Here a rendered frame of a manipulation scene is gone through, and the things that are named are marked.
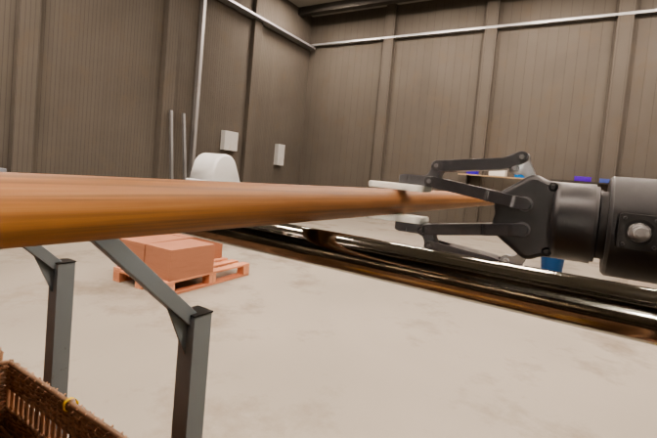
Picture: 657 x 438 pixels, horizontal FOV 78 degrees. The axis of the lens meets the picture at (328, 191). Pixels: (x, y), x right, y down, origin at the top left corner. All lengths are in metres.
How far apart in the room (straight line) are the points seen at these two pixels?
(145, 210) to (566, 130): 11.20
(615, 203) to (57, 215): 0.39
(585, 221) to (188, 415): 0.70
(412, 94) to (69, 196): 12.08
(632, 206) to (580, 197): 0.04
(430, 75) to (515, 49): 2.20
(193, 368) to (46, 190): 0.65
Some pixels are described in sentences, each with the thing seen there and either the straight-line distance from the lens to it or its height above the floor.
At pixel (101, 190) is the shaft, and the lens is 0.20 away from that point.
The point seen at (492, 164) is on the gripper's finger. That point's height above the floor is 1.25.
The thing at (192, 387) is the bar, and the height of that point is 0.82.
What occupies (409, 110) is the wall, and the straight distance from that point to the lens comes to 12.14.
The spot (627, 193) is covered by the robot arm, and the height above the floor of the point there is 1.23.
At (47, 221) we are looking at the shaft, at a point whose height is 1.19.
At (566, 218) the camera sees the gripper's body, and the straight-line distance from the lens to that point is 0.42.
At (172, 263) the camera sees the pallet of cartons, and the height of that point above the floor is 0.30.
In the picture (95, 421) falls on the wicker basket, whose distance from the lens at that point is 0.95.
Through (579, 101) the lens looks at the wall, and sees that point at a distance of 11.43.
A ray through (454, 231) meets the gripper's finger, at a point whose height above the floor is 1.17.
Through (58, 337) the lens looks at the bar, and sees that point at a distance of 1.22.
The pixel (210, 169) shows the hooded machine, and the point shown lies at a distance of 6.31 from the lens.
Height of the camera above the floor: 1.22
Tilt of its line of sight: 3 degrees down
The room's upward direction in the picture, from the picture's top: 5 degrees clockwise
